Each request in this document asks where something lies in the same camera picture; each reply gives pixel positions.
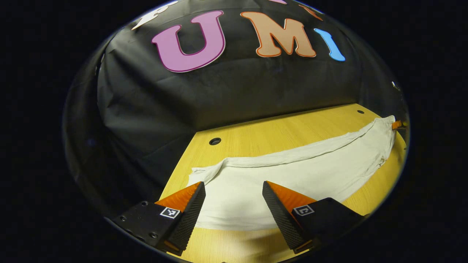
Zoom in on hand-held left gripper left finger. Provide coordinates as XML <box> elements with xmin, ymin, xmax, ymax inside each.
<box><xmin>110</xmin><ymin>182</ymin><xmax>206</xmax><ymax>256</ymax></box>

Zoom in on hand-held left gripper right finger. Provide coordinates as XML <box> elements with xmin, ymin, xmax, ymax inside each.
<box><xmin>262</xmin><ymin>181</ymin><xmax>366</xmax><ymax>254</ymax></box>

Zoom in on white jeans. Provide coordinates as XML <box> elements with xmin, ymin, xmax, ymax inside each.
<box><xmin>186</xmin><ymin>115</ymin><xmax>397</xmax><ymax>231</ymax></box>

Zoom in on black backdrop cloth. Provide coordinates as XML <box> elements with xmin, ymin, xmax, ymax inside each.
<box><xmin>63</xmin><ymin>0</ymin><xmax>408</xmax><ymax>218</ymax></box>

